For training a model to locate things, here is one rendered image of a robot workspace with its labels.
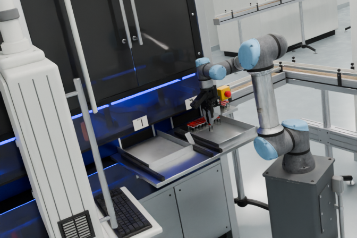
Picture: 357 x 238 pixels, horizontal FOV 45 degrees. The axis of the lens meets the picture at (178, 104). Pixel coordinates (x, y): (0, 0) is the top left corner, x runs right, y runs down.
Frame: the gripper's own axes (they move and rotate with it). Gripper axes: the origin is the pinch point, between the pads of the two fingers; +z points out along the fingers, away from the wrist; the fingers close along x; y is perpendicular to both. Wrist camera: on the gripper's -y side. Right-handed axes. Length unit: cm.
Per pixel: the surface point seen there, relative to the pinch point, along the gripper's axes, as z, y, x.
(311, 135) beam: 47, 93, 12
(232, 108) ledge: 5.8, 31.0, 17.6
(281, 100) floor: 94, 229, 174
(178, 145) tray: 5.6, -20.5, 1.4
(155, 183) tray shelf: 6, -50, -23
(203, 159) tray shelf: 5.8, -22.0, -22.0
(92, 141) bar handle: -31, -79, -41
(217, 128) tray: 5.6, 5.6, 1.4
